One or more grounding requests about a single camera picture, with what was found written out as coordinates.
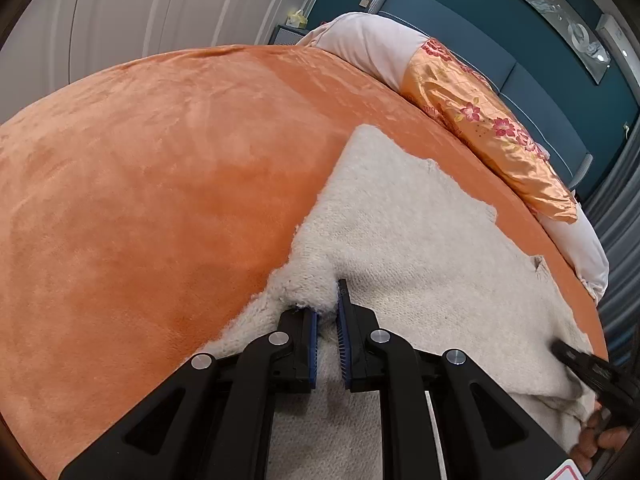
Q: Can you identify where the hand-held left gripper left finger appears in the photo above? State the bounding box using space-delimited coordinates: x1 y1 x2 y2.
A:
59 309 319 480

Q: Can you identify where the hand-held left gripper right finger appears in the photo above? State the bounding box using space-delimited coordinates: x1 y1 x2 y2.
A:
336 279 576 480

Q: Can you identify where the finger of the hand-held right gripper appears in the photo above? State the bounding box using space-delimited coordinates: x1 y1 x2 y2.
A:
550 340 617 397

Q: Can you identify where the cream knitted sweater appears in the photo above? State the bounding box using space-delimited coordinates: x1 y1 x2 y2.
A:
200 125 608 480

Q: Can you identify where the person's right hand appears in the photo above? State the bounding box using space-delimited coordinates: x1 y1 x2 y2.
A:
574 410 634 472

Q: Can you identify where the grey curtain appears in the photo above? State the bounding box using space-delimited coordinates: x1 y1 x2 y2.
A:
582 110 640 376

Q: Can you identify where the orange plush blanket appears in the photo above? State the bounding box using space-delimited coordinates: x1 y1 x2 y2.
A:
0 44 608 480

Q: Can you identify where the orange floral satin pillow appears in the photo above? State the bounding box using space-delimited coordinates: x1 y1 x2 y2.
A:
400 37 580 223

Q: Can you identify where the white long pillow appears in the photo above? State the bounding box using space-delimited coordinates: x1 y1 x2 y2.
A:
297 11 611 303

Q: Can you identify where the grey nightstand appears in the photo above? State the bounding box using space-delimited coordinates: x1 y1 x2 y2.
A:
272 22 313 47

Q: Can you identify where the blue padded headboard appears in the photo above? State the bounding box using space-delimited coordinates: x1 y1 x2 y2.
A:
367 0 593 191

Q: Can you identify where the white panelled wardrobe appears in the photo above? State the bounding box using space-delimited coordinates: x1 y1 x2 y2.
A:
0 0 331 126

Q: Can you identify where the decorative mirrored wall art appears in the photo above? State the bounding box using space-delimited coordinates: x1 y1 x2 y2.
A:
470 0 615 86

